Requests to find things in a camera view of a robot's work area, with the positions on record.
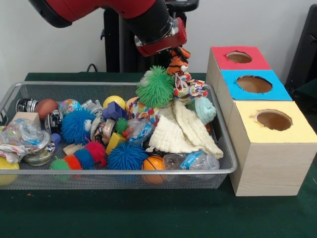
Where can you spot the blue spiky ball with eyes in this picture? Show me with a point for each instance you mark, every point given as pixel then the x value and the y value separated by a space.
pixel 74 126

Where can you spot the cream quilted cloth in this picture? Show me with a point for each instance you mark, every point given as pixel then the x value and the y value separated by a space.
pixel 183 134

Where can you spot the large colourful dotted cloth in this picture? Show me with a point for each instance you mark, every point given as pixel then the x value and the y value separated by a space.
pixel 190 89

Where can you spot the green spiky ball with eyes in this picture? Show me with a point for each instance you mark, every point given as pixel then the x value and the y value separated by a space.
pixel 154 86

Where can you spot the wooden box with three holes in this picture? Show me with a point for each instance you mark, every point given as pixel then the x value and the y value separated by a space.
pixel 272 168

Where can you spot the clear mesh bin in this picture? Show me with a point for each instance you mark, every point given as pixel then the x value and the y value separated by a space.
pixel 123 178

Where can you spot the black chair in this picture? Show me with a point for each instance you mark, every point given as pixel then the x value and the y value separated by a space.
pixel 304 49

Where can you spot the multicolour spiky caterpillar toy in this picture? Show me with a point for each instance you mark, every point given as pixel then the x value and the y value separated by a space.
pixel 84 156

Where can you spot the yellow ball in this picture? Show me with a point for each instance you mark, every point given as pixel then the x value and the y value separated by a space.
pixel 114 100

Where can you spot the dark green table cloth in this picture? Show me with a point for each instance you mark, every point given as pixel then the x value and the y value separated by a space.
pixel 148 213

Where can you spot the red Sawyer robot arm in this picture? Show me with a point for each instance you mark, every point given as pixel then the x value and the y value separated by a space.
pixel 86 10

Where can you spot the orange toy basketball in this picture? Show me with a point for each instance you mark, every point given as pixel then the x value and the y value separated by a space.
pixel 153 162

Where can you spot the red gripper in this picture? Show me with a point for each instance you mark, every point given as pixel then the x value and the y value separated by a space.
pixel 161 48

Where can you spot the small colourful dotted cloth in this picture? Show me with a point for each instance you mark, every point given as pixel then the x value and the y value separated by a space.
pixel 141 111

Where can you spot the mint quilted cloth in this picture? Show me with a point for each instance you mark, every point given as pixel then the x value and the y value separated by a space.
pixel 205 110

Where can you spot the orange striped plush tiger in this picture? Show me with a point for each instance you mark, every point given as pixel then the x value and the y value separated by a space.
pixel 178 64

